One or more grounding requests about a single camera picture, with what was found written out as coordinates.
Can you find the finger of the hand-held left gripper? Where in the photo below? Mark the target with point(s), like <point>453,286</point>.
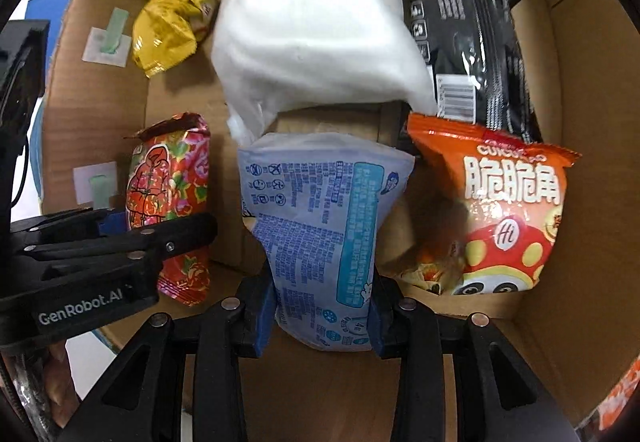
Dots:
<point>175,237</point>
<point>112,223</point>

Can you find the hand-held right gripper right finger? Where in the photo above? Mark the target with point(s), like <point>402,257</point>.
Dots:
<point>380,332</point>

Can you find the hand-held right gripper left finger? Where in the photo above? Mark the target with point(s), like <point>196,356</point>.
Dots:
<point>262,327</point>

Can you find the red floral snack packet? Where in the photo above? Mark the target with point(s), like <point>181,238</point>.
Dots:
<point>165,172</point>

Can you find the light blue soft packet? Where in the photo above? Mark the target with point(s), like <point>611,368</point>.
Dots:
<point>310,222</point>

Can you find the orange snack packet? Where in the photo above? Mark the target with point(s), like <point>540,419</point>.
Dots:
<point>500,202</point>

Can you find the yellow snack packet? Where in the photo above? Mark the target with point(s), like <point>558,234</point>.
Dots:
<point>165,32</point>

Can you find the white cotton pad bag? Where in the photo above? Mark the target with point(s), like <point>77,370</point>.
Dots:
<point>310,22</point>

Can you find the cardboard box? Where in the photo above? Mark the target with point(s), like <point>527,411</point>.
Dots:
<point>575,122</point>

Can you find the black snack packet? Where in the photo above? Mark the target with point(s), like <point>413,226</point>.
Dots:
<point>475,47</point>

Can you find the person's left hand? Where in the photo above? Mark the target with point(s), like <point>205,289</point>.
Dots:
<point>60,387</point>

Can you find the green adhesive hook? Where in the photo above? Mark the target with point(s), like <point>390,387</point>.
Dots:
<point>97,187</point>
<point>112,34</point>

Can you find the blue foam mat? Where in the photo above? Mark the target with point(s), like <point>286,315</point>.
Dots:
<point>47,9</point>

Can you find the orange floral blanket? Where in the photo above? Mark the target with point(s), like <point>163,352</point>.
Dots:
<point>620,397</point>

